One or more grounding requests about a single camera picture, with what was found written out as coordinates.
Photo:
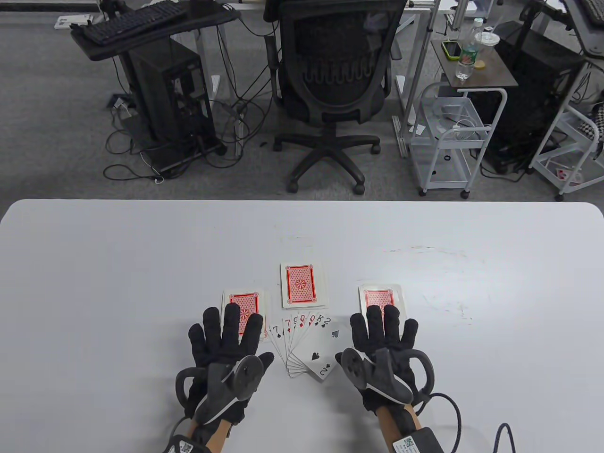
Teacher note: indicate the black computer tower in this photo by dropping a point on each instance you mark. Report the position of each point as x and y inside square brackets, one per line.
[533, 94]
[165, 94]

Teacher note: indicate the person's left forearm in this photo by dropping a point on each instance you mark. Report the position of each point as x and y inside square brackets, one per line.
[217, 436]

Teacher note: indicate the white desk leg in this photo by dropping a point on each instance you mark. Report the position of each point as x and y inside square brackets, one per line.
[215, 87]
[424, 47]

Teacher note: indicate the black keyboard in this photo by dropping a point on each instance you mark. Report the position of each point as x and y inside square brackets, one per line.
[127, 21]
[595, 12]

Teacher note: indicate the black white checkered cloth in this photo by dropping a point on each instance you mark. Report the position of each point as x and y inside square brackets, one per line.
[598, 118]

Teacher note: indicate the brown side table white frame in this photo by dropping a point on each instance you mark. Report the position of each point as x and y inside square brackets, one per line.
[495, 71]

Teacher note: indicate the phone in green case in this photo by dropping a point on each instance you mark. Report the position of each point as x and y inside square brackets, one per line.
[452, 49]

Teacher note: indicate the person's right hand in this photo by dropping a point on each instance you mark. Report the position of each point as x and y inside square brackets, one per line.
[384, 330]

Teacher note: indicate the clear plastic cup with lid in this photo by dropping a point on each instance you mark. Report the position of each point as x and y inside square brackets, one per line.
[487, 38]

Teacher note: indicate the clear bottle green label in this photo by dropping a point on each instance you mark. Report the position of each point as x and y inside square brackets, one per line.
[467, 56]

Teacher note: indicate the black hanging power brick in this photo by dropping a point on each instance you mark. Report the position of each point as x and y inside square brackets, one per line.
[271, 52]

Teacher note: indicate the black mesh office chair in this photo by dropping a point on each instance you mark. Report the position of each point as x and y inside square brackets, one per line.
[339, 94]

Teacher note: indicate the person's left hand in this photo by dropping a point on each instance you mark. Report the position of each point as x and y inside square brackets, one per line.
[226, 335]

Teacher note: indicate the red and white card packet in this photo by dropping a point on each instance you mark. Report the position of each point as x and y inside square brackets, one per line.
[561, 174]

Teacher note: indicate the white and black VR controller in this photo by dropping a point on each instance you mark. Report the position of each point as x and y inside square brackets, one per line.
[382, 377]
[226, 387]

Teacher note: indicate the dealt red-backed cards pile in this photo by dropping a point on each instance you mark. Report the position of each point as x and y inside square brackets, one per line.
[311, 349]
[302, 285]
[245, 297]
[377, 297]

